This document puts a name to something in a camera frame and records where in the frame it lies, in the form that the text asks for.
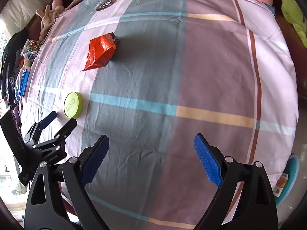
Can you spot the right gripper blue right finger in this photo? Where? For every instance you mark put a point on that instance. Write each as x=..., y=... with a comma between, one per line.
x=208, y=160

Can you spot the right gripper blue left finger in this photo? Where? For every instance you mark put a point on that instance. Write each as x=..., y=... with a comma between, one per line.
x=91, y=158

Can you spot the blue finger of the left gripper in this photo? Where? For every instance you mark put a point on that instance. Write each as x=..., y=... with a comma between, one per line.
x=47, y=120
x=66, y=129

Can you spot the green round jar lid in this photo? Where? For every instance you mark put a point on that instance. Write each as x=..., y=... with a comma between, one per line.
x=73, y=105

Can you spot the green tea box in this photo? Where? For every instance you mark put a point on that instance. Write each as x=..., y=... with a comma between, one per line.
x=281, y=183

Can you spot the teal plastic trash bin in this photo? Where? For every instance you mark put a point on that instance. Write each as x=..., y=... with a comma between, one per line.
x=292, y=169

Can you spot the pink plaid tablecloth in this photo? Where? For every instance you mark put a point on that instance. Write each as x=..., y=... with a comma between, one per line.
x=181, y=67

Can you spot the beige rabbit plush toy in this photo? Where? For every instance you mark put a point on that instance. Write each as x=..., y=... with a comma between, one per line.
x=50, y=13

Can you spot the green dinosaur plush toy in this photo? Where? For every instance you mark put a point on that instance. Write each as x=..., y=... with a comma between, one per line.
x=294, y=15

